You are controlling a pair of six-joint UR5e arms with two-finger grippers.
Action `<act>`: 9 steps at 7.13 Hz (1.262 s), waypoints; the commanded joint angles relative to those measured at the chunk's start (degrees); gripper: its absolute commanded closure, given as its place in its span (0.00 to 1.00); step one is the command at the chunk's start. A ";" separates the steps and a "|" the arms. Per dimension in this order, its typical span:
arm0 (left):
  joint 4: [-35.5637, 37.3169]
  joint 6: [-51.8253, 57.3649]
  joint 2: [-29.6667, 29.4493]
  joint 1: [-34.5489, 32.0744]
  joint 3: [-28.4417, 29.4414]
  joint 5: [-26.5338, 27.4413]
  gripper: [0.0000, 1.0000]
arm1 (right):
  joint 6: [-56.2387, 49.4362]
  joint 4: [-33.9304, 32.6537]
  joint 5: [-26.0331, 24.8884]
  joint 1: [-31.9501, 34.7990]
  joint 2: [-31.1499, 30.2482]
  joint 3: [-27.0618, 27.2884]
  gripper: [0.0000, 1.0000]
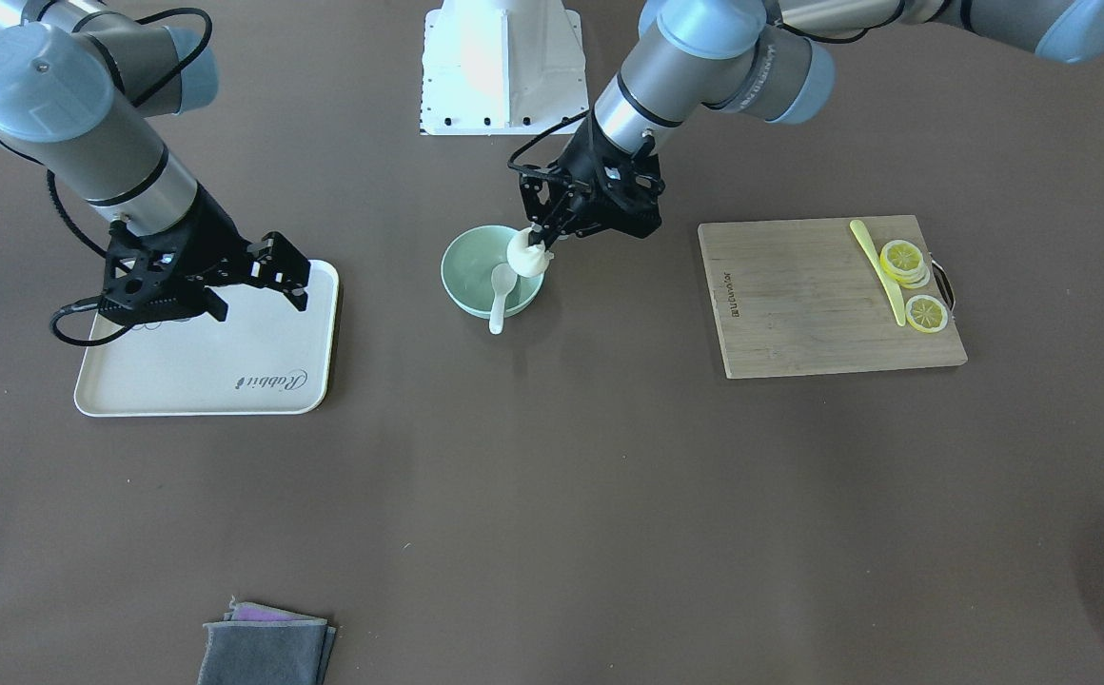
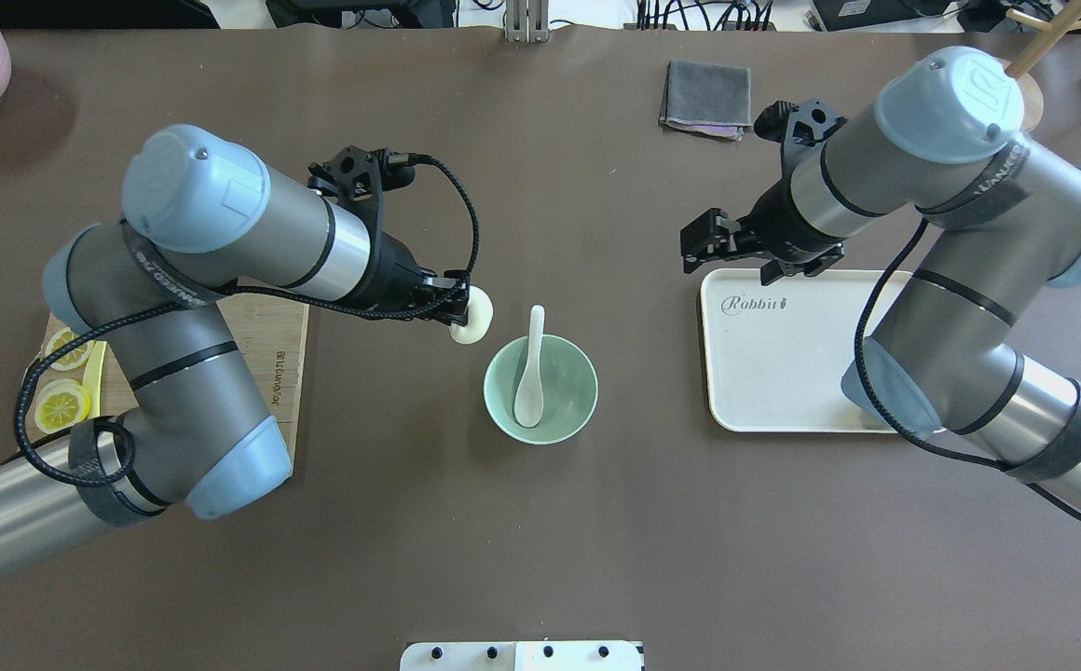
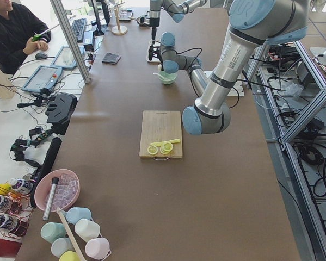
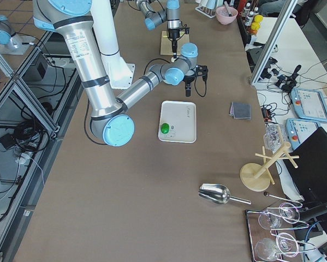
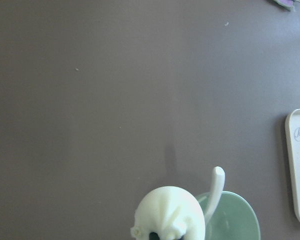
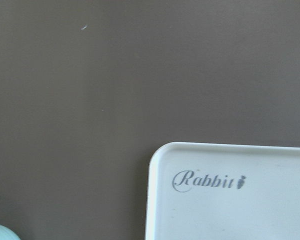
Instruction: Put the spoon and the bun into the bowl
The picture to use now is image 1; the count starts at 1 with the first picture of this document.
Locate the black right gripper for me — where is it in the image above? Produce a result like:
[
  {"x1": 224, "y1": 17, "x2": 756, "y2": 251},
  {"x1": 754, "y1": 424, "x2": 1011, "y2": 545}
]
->
[{"x1": 98, "y1": 186, "x2": 311, "y2": 326}]

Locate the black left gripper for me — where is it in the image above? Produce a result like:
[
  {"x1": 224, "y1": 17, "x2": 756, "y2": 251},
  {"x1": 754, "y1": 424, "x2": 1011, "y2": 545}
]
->
[{"x1": 517, "y1": 114, "x2": 664, "y2": 251}]

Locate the white ceramic spoon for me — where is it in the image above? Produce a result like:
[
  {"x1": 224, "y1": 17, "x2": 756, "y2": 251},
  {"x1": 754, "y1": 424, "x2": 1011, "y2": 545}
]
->
[{"x1": 488, "y1": 262, "x2": 519, "y2": 335}]

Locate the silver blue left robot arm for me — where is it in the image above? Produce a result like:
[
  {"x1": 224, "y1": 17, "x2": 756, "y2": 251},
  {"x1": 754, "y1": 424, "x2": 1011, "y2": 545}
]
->
[{"x1": 509, "y1": 1, "x2": 1104, "y2": 256}]

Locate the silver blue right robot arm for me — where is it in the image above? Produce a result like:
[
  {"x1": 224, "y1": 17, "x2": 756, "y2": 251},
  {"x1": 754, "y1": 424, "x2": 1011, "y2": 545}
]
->
[{"x1": 0, "y1": 1, "x2": 311, "y2": 330}]

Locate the light green bowl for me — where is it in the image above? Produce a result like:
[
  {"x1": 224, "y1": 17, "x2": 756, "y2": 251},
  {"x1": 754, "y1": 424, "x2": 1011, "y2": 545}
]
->
[{"x1": 440, "y1": 225, "x2": 529, "y2": 320}]

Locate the cream serving tray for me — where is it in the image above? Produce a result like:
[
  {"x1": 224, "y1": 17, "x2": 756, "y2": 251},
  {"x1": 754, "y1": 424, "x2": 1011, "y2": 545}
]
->
[{"x1": 73, "y1": 260, "x2": 340, "y2": 418}]

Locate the wooden cutting board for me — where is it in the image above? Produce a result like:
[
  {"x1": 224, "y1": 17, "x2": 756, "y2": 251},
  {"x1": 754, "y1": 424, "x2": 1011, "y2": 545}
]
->
[{"x1": 699, "y1": 217, "x2": 967, "y2": 379}]

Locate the yellow plastic knife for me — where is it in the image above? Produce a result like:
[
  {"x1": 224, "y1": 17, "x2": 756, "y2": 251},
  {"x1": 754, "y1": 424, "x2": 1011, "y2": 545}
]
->
[{"x1": 849, "y1": 220, "x2": 906, "y2": 328}]

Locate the lemon slice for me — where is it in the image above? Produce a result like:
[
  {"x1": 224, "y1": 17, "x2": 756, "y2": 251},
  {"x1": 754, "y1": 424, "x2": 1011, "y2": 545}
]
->
[
  {"x1": 905, "y1": 294, "x2": 951, "y2": 334},
  {"x1": 879, "y1": 239, "x2": 932, "y2": 289}
]

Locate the grey folded cloth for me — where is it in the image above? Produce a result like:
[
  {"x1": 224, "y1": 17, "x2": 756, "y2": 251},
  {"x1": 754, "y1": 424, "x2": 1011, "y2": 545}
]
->
[{"x1": 198, "y1": 599, "x2": 336, "y2": 684}]

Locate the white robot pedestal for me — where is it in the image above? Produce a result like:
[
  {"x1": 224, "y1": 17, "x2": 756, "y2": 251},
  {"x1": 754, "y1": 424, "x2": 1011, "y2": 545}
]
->
[{"x1": 420, "y1": 1, "x2": 588, "y2": 136}]

